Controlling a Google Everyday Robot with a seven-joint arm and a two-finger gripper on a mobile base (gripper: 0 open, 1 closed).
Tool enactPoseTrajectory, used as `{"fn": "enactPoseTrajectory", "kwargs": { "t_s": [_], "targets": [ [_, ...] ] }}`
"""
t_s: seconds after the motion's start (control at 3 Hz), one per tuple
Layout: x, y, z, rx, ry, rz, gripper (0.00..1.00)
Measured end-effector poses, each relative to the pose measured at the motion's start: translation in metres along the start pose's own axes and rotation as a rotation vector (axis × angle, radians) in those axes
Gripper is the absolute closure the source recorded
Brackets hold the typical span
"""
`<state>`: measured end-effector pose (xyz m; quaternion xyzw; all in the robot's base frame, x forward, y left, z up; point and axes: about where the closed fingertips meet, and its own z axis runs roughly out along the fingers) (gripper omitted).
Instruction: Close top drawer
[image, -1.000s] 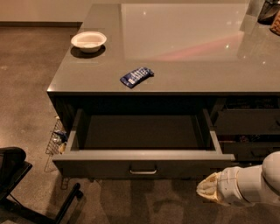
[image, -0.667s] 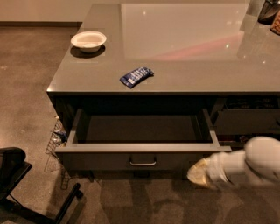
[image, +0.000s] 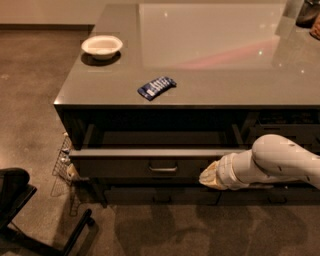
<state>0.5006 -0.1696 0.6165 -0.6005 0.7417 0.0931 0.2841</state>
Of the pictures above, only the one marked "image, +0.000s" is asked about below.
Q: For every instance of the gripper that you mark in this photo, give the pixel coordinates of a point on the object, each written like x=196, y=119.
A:
x=224, y=172

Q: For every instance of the grey top drawer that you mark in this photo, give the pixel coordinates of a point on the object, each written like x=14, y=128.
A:
x=127, y=154

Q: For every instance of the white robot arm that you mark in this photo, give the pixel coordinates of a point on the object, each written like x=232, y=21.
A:
x=271, y=159

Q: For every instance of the grey cabinet counter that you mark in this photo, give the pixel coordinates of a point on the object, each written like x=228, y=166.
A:
x=231, y=61

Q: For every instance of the blue snack packet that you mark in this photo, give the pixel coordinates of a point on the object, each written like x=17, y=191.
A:
x=156, y=87

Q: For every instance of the white bowl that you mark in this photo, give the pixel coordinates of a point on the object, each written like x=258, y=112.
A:
x=102, y=47

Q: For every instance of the dark object on counter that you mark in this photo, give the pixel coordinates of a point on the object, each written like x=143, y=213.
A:
x=309, y=17

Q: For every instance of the metal top drawer handle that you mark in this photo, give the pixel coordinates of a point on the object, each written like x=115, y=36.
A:
x=163, y=167

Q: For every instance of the wire basket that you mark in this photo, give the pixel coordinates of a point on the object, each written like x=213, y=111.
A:
x=65, y=177

